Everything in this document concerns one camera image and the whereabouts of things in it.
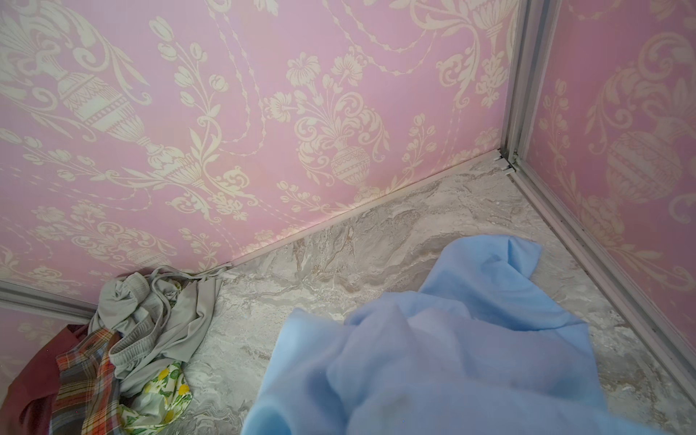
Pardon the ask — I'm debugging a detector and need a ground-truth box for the light blue shirt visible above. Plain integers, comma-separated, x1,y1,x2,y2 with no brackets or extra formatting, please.
243,235,650,434

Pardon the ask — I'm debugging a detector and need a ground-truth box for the grey crumpled cloth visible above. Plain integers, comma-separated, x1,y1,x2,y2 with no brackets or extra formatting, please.
89,264,230,398

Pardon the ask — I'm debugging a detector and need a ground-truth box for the floral yellow green cloth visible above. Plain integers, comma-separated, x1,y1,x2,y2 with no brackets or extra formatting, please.
119,362,193,435

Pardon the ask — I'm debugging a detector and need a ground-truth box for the maroon cloth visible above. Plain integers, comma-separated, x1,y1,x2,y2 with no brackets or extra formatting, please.
1,324,88,434

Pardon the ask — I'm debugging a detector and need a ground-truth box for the plaid flannel shirt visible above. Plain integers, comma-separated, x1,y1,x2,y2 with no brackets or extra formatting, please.
49,328,125,435

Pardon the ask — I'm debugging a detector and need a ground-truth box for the aluminium corner post right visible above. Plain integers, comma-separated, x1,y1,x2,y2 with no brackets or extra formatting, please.
500,0,562,169

